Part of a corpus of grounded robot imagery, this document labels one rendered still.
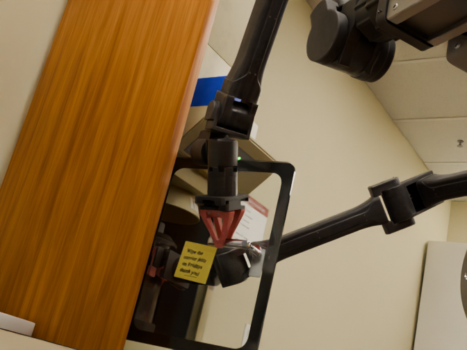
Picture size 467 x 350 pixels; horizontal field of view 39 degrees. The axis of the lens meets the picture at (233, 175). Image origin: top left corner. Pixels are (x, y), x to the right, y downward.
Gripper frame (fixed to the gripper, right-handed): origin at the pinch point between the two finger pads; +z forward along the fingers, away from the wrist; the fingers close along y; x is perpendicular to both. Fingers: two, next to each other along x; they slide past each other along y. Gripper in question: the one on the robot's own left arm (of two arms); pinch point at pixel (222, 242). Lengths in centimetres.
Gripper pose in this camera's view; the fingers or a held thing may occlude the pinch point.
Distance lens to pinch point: 127.3
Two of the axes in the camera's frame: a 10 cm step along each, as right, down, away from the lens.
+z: -0.1, 10.0, 0.5
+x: 8.8, 0.4, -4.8
